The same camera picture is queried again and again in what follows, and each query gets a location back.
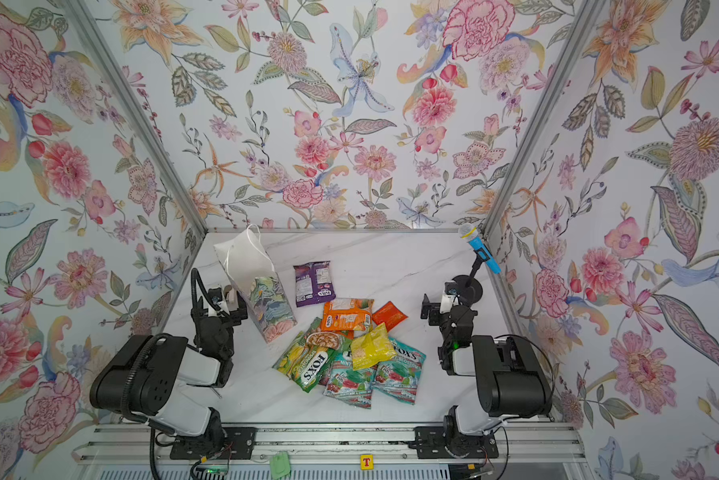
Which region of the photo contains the small red snack packet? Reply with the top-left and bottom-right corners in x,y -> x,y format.
371,301 -> 407,332

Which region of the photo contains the floral white paper bag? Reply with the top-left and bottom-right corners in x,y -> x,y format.
213,225 -> 297,343

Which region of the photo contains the yellow snack packet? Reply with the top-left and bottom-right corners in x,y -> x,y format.
350,324 -> 397,370

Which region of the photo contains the green noodle snack packet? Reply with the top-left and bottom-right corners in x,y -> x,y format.
305,317 -> 354,352

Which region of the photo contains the orange snack packet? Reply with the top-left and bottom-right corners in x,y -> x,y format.
320,298 -> 375,333

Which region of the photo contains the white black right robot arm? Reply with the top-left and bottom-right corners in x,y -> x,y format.
415,295 -> 553,458

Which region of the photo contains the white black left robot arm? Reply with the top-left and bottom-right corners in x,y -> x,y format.
89,269 -> 248,443

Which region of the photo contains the lime green candy bag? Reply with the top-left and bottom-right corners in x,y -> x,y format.
272,331 -> 309,379

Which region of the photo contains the green Fox's candy bag right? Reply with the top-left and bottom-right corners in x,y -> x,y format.
373,338 -> 427,405

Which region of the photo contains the yellow green Fox's candy bag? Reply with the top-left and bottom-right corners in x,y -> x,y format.
289,346 -> 336,393

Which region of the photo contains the green Fox's candy bag middle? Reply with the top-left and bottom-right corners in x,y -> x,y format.
323,350 -> 377,409

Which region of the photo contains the blue microphone on black stand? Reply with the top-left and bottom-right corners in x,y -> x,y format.
453,223 -> 501,305

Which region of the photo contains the purple snack packet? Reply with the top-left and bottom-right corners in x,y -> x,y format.
293,261 -> 336,307

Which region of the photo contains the green tag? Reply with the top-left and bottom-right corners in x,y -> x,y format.
269,451 -> 291,480

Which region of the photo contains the yellow T label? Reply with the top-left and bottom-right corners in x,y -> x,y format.
361,454 -> 375,471

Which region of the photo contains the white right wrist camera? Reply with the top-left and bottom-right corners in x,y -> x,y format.
439,287 -> 459,314

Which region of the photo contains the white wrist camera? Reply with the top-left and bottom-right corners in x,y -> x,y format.
219,285 -> 240,312
439,287 -> 459,314

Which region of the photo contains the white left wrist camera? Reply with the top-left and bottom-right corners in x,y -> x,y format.
219,285 -> 240,312

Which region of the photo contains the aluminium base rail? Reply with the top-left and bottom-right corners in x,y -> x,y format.
70,421 -> 589,466

